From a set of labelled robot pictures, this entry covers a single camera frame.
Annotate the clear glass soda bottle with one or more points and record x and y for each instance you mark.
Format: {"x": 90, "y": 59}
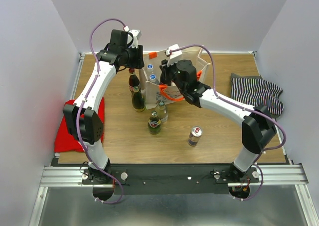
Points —
{"x": 162, "y": 111}

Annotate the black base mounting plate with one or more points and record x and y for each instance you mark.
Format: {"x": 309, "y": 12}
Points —
{"x": 170, "y": 179}

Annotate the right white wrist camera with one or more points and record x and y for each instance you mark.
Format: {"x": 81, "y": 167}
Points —
{"x": 174, "y": 54}

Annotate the rear green glass bottle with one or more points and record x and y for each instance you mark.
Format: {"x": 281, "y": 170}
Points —
{"x": 138, "y": 100}

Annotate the front green beer bottle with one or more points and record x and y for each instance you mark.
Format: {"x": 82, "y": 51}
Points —
{"x": 154, "y": 123}

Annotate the cola glass bottle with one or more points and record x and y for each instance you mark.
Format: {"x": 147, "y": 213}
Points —
{"x": 133, "y": 80}
{"x": 162, "y": 82}

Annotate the red bull energy can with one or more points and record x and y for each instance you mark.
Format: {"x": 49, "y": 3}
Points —
{"x": 194, "y": 136}

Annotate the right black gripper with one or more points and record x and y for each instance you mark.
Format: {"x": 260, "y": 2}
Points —
{"x": 164, "y": 69}

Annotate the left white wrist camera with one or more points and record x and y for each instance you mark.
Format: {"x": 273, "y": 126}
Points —
{"x": 133, "y": 37}

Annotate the clear plastic water bottle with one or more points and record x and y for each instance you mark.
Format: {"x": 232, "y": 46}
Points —
{"x": 150, "y": 69}

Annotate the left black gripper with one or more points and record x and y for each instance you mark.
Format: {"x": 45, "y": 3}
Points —
{"x": 138, "y": 62}

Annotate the blue label water bottle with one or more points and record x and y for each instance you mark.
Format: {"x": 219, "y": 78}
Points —
{"x": 153, "y": 79}

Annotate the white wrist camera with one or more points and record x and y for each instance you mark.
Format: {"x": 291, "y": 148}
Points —
{"x": 133, "y": 37}
{"x": 174, "y": 54}

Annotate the beige canvas tote bag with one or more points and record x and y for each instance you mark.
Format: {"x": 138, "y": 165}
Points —
{"x": 170, "y": 94}

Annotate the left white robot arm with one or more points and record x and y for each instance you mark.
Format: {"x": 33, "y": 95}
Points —
{"x": 82, "y": 120}

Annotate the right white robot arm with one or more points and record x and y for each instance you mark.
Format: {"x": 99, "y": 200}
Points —
{"x": 258, "y": 128}

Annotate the striped folded cloth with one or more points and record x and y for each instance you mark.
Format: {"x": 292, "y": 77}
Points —
{"x": 254, "y": 90}

